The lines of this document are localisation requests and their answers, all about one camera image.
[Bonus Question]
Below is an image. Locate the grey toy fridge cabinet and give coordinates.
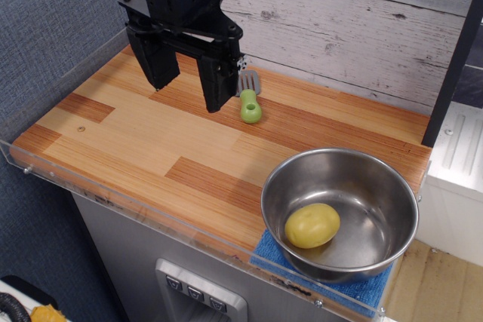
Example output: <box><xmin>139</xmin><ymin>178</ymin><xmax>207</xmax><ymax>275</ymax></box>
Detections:
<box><xmin>74</xmin><ymin>195</ymin><xmax>341</xmax><ymax>321</ymax></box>

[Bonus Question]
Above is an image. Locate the black braided hose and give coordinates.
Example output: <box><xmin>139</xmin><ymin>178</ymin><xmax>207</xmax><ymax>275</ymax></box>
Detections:
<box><xmin>0</xmin><ymin>292</ymin><xmax>32</xmax><ymax>322</ymax></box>

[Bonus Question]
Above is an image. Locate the clear acrylic table guard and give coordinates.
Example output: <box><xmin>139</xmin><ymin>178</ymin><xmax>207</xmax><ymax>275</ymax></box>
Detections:
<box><xmin>5</xmin><ymin>32</ymin><xmax>430</xmax><ymax>320</ymax></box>

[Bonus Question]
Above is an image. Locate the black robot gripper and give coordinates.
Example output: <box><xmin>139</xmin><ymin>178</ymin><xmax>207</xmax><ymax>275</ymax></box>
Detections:
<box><xmin>118</xmin><ymin>0</ymin><xmax>244</xmax><ymax>113</ymax></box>

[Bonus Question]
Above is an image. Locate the silver dispenser button panel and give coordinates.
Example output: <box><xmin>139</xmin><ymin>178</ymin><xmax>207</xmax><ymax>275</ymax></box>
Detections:
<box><xmin>155</xmin><ymin>258</ymin><xmax>248</xmax><ymax>321</ymax></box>

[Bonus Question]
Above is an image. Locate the blue microfiber cloth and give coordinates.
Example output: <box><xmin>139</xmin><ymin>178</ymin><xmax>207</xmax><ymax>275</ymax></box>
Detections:
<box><xmin>250</xmin><ymin>231</ymin><xmax>392</xmax><ymax>317</ymax></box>

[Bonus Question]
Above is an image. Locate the white toy sink counter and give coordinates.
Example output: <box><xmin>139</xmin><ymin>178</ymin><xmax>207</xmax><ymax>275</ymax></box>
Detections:
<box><xmin>416</xmin><ymin>102</ymin><xmax>482</xmax><ymax>265</ymax></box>

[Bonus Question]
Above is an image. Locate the yellow object bottom left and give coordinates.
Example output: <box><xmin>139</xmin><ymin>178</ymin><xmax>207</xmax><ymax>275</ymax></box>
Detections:
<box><xmin>30</xmin><ymin>305</ymin><xmax>68</xmax><ymax>322</ymax></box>

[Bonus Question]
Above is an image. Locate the black vertical post right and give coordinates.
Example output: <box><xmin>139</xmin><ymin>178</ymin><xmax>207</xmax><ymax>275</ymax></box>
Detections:
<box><xmin>421</xmin><ymin>0</ymin><xmax>482</xmax><ymax>147</ymax></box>

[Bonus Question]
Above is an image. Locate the stainless steel bowl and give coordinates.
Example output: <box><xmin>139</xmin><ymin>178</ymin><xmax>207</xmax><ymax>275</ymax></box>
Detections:
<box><xmin>260</xmin><ymin>148</ymin><xmax>419</xmax><ymax>284</ymax></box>

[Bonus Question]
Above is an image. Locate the yellow toy potato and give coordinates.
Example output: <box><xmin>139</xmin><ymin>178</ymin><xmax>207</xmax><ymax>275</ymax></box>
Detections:
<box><xmin>285</xmin><ymin>203</ymin><xmax>340</xmax><ymax>249</ymax></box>

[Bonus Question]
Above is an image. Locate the green handled metal spatula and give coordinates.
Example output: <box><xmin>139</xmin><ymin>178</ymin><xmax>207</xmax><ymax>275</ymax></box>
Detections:
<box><xmin>236</xmin><ymin>70</ymin><xmax>262</xmax><ymax>124</ymax></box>

